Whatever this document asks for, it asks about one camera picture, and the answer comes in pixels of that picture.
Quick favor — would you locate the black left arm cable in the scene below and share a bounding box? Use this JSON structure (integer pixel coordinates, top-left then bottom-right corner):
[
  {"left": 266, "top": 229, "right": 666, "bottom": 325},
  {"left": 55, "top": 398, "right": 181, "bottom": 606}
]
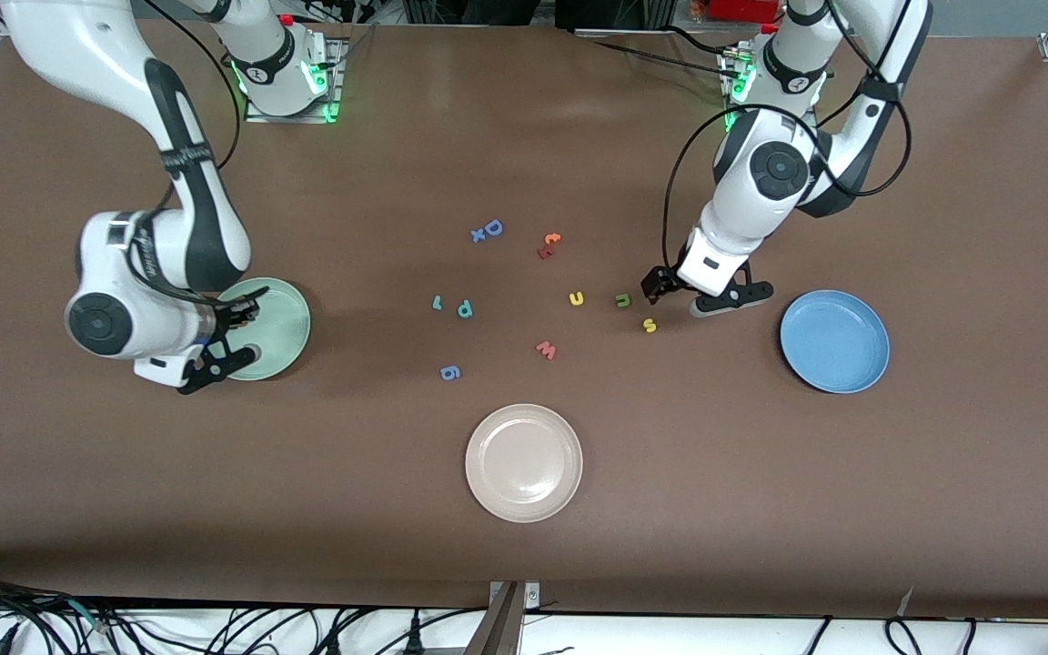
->
[{"left": 660, "top": 0, "right": 914, "bottom": 278}]

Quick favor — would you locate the metal table edge bracket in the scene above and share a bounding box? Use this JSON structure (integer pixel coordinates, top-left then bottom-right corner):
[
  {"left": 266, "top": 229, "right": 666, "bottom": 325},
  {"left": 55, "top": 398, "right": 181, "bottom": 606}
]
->
[{"left": 465, "top": 580, "right": 543, "bottom": 655}]

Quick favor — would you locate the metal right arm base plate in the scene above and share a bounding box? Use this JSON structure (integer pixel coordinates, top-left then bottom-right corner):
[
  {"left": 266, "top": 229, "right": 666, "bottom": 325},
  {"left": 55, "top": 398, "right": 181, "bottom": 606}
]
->
[{"left": 245, "top": 32, "right": 348, "bottom": 124}]

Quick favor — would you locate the black cable on table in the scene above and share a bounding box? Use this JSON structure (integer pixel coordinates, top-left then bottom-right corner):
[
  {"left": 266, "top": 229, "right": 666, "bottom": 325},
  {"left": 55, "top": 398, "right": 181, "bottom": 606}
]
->
[{"left": 579, "top": 27, "right": 741, "bottom": 81}]

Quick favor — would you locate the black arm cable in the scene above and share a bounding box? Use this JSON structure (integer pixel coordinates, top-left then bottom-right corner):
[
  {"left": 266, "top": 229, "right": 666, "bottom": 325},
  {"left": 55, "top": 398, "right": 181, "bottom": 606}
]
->
[
  {"left": 124, "top": 0, "right": 257, "bottom": 315},
  {"left": 660, "top": 0, "right": 914, "bottom": 278}
]

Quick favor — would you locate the beige round plate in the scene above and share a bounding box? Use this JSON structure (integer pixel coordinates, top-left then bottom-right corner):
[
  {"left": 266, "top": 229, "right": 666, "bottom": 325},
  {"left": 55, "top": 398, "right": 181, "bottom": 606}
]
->
[{"left": 465, "top": 403, "right": 584, "bottom": 524}]

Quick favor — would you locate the red box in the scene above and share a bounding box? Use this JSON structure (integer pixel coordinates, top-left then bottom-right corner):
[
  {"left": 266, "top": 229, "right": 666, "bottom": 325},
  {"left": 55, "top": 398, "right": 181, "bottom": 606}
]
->
[{"left": 710, "top": 0, "right": 784, "bottom": 24}]

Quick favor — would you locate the blue round plate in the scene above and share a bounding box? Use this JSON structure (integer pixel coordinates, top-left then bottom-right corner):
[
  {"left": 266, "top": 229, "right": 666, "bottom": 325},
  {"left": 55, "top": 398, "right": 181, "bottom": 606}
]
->
[{"left": 780, "top": 289, "right": 891, "bottom": 394}]

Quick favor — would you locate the mint green round plate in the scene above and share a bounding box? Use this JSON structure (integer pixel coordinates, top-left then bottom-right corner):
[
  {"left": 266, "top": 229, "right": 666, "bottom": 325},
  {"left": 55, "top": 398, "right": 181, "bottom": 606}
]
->
[{"left": 215, "top": 277, "right": 312, "bottom": 381}]

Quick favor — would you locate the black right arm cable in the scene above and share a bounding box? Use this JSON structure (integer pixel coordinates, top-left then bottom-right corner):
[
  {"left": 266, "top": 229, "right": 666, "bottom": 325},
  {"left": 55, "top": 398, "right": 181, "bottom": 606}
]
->
[{"left": 124, "top": 0, "right": 257, "bottom": 315}]

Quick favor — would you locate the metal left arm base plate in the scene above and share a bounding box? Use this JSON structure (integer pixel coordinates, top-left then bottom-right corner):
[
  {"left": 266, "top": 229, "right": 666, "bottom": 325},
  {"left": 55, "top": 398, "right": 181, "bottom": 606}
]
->
[{"left": 720, "top": 45, "right": 821, "bottom": 136}]

